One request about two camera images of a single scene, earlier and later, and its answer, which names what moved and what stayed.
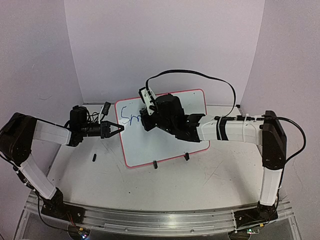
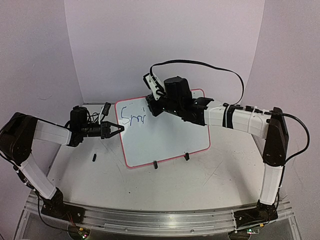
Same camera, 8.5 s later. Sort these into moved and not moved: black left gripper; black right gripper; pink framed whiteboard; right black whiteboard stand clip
Moved: black right gripper
Not moved: pink framed whiteboard; black left gripper; right black whiteboard stand clip
